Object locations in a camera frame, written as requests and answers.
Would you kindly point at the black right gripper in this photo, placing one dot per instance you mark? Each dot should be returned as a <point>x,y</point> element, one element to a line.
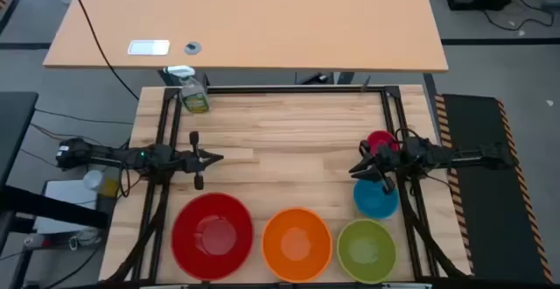
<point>385,160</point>

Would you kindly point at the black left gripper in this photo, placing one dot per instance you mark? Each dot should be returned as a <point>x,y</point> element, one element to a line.
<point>192,160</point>

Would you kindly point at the small crimson bowl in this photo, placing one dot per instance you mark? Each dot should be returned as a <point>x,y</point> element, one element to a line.
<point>381,138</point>

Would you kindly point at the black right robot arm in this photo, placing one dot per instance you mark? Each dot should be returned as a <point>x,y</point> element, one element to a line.
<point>459,154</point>

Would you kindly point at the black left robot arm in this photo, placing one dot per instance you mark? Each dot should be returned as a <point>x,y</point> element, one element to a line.
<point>109,154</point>

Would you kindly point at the blue bowl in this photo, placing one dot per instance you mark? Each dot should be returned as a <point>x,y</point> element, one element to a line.
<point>373,202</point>

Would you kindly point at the green cleaner spray bottle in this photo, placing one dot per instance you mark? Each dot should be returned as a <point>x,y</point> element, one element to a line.
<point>194,98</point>

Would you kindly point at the large red bowl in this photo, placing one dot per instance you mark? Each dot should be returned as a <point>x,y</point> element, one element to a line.
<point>212,236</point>

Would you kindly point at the green bowl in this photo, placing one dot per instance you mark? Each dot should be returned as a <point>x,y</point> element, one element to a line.
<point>366,251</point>

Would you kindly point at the black desk foot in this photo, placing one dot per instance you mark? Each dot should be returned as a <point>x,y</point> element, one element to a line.
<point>317,78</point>

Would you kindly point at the orange bowl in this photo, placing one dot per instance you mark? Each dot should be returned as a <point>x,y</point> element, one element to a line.
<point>296,245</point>

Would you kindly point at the grey round desk grommet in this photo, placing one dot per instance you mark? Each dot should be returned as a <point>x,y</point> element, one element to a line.
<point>193,48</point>

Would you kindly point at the white cup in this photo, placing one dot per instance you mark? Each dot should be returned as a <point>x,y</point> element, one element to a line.
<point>93,179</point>

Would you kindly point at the black mat with hazard stripes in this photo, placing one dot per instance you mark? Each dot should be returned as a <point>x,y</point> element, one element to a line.
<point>485,214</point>

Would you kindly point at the white flat card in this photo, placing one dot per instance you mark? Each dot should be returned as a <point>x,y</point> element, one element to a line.
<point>149,47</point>

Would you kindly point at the tan wooden desk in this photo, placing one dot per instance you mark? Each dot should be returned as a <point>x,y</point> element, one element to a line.
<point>262,17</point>

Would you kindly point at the white box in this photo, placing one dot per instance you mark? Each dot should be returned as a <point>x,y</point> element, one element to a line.
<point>61,210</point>

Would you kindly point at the black side table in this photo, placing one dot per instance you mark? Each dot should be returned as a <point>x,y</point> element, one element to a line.
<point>15,131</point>

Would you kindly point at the black metal frame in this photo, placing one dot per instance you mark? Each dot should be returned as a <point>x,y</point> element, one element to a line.
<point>284,89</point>

